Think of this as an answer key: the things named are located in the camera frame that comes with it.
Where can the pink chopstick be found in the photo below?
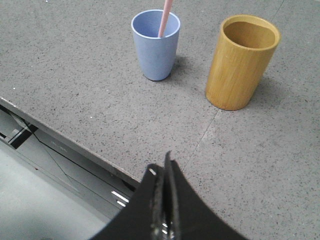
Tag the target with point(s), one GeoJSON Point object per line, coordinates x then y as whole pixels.
{"type": "Point", "coordinates": [164, 19]}

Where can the grey cabinet under counter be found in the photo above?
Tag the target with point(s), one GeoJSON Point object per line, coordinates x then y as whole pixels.
{"type": "Point", "coordinates": [48, 191]}

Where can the blue plastic cup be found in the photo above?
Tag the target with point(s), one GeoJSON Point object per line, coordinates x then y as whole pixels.
{"type": "Point", "coordinates": [156, 55]}

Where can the bamboo cylindrical holder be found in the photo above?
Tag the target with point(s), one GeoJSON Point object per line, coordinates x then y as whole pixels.
{"type": "Point", "coordinates": [245, 46]}

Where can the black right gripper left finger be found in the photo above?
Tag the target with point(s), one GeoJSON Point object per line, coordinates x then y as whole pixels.
{"type": "Point", "coordinates": [142, 218]}

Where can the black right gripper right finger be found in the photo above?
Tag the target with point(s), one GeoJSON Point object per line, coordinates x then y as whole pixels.
{"type": "Point", "coordinates": [187, 216]}

